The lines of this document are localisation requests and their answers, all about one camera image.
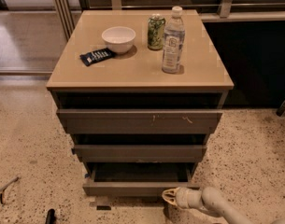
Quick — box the yellow-white gripper body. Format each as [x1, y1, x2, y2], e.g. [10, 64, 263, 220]
[162, 188, 178, 206]

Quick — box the grey bottom drawer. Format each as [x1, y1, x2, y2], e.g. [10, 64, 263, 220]
[83, 162, 197, 197]

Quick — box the white ceramic bowl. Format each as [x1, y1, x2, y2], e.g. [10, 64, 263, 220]
[102, 26, 135, 54]

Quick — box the grey metal rod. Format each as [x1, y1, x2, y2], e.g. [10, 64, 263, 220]
[0, 176, 20, 194]

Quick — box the grey middle drawer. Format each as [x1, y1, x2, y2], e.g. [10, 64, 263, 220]
[72, 145, 206, 162]

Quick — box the grey top drawer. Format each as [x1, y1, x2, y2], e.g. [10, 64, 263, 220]
[57, 109, 222, 134]

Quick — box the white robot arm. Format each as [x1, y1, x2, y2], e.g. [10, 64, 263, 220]
[162, 187, 253, 224]

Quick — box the metal railing frame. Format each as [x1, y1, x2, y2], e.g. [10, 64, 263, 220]
[48, 0, 285, 42]

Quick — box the dark blue snack packet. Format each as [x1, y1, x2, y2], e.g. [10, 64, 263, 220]
[79, 48, 115, 66]

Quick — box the clear plastic water bottle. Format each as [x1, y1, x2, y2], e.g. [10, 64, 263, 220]
[162, 7, 185, 74]

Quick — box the black cylinder object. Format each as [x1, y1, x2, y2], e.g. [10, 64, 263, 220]
[45, 209, 56, 224]

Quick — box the dark object on floor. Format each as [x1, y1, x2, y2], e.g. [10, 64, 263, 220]
[276, 100, 285, 117]

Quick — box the grey drawer cabinet beige top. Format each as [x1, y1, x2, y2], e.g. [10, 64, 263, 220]
[45, 9, 235, 185]

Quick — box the green drink can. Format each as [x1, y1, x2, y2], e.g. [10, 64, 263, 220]
[148, 14, 165, 50]

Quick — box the grey drawer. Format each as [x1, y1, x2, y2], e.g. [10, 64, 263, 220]
[83, 162, 197, 197]
[57, 109, 222, 134]
[72, 145, 206, 162]

